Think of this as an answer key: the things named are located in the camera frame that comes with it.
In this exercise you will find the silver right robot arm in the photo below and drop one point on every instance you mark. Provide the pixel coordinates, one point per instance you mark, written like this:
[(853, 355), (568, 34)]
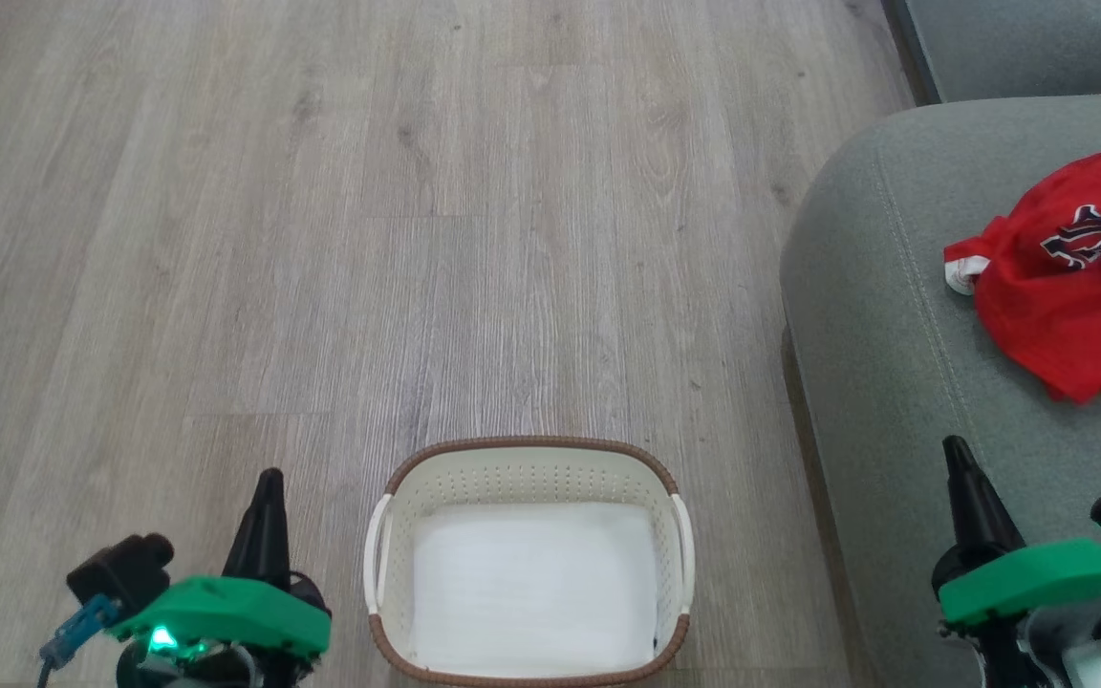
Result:
[(1086, 655)]

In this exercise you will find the grey sofa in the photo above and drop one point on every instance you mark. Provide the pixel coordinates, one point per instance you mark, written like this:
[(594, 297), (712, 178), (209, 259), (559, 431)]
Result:
[(914, 334)]

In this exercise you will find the grey sofa section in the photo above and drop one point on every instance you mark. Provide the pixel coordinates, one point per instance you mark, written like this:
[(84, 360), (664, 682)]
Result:
[(1038, 43)]

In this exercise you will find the red Bulls jersey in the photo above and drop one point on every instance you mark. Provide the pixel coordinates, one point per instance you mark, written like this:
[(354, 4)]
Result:
[(1086, 186)]

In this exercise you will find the white basket with brown rim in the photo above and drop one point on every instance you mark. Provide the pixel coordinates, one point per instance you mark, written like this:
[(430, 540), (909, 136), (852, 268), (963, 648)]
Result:
[(527, 468)]

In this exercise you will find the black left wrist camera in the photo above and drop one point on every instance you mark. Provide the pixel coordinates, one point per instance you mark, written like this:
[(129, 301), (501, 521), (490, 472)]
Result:
[(120, 569)]

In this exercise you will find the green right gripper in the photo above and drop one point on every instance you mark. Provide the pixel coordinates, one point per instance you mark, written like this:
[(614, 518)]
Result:
[(1038, 578)]

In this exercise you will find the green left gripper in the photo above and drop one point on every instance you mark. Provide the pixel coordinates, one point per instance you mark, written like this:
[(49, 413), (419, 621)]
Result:
[(226, 612)]

